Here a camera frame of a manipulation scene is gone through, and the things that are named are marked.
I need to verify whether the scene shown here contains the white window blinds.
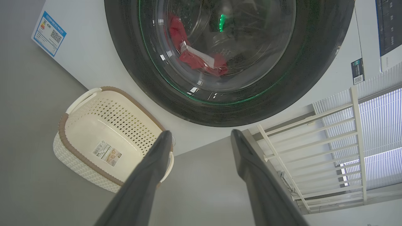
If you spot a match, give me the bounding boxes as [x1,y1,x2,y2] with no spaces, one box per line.
[312,63,402,192]

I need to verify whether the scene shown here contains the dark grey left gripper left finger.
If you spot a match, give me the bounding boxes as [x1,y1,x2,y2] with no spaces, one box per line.
[94,130,172,226]

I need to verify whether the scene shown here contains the white front-load washing machine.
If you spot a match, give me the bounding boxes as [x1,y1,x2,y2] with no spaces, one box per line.
[31,0,402,156]

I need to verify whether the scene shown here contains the red garment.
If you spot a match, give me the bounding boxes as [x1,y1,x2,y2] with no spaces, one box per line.
[168,13,229,77]

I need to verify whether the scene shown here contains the white metal railing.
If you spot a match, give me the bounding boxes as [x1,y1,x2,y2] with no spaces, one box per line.
[256,86,368,214]

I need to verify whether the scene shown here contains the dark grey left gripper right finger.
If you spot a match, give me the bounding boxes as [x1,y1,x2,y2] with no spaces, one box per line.
[231,129,310,226]

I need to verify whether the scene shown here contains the dark grey control panel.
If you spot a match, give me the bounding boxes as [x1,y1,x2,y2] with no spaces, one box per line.
[375,0,402,57]

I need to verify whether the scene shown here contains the cream perforated laundry basket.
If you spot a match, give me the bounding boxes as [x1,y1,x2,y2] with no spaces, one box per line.
[53,86,175,193]

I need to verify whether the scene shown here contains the blue energy label sticker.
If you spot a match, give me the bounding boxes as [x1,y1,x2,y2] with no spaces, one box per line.
[31,11,67,57]

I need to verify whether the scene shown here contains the black QR code sticker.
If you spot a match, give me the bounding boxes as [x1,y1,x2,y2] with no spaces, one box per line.
[351,58,365,85]

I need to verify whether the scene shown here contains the white printed product label sticker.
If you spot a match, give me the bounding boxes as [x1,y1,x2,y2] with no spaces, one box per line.
[92,141,122,167]

